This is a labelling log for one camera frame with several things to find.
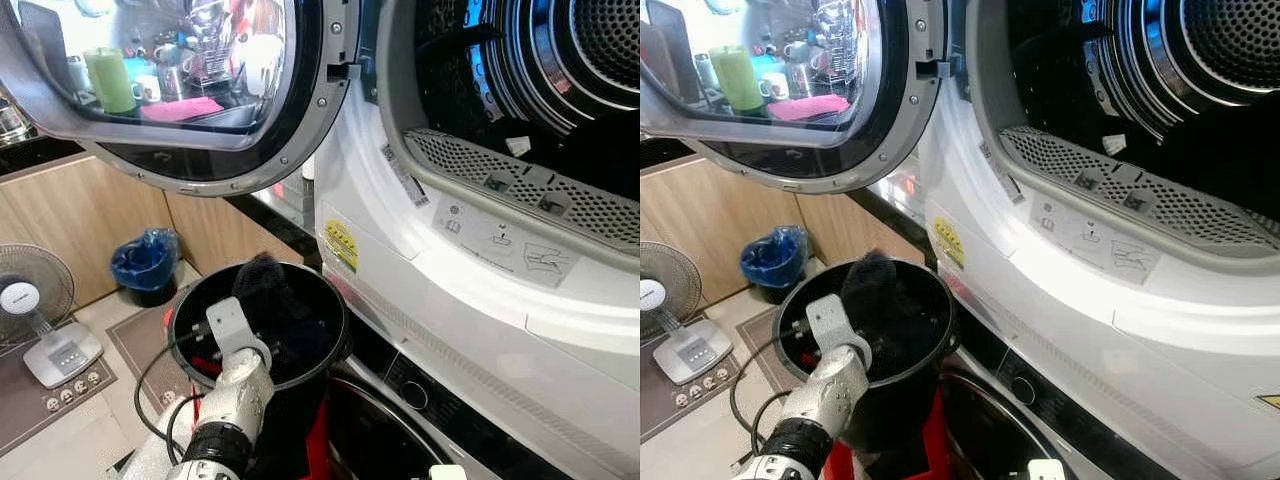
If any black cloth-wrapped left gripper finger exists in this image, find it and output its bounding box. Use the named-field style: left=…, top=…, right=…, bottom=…
left=870, top=252, right=909, bottom=309
left=840, top=251, right=875, bottom=299
left=264, top=256, right=305, bottom=313
left=232, top=254, right=269, bottom=301

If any black-panel washing machine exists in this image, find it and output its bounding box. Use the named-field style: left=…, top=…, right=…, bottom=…
left=935, top=300, right=1206, bottom=480
left=325, top=330, right=573, bottom=480

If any black round laundry bucket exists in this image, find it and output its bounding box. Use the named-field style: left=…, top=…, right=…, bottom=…
left=168, top=262, right=351, bottom=480
left=772, top=262, right=959, bottom=480

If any yellow warning sticker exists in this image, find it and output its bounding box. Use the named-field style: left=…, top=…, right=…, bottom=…
left=322, top=219, right=360, bottom=274
left=932, top=216, right=965, bottom=270

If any bin with blue bag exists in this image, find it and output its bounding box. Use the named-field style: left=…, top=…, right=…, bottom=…
left=109, top=227, right=182, bottom=308
left=740, top=224, right=810, bottom=305

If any wooden kitchen cabinet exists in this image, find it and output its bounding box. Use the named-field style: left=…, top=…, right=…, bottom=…
left=640, top=155, right=926, bottom=306
left=0, top=152, right=306, bottom=306

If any round grey dryer door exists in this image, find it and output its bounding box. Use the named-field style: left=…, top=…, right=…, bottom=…
left=640, top=0, right=947, bottom=194
left=0, top=0, right=363, bottom=198

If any white barcode label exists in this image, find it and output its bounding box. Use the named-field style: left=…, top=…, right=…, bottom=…
left=379, top=144, right=430, bottom=208

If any pink cloth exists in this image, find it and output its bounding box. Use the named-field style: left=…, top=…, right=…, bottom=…
left=766, top=93, right=852, bottom=122

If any white table fan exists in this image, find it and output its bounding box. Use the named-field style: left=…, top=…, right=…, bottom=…
left=640, top=240, right=735, bottom=387
left=0, top=243, right=105, bottom=390

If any white tumble dryer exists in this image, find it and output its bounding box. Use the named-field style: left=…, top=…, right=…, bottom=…
left=870, top=0, right=1280, bottom=473
left=300, top=0, right=641, bottom=480

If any grey instruction sticker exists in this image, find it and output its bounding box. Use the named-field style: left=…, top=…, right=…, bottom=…
left=1030, top=195, right=1163, bottom=285
left=432, top=194, right=581, bottom=290

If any brown floor mat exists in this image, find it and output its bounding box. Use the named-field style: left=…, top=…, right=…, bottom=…
left=640, top=330, right=746, bottom=441
left=0, top=325, right=119, bottom=459

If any grey perforated lint filter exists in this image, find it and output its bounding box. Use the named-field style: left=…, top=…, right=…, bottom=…
left=998, top=125, right=1280, bottom=251
left=400, top=128, right=641, bottom=251

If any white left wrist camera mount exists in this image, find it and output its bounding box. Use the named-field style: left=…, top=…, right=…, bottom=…
left=205, top=296, right=272, bottom=367
left=804, top=293, right=872, bottom=367

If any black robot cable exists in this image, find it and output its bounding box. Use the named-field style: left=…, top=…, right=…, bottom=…
left=727, top=338, right=806, bottom=467
left=134, top=335, right=206, bottom=467

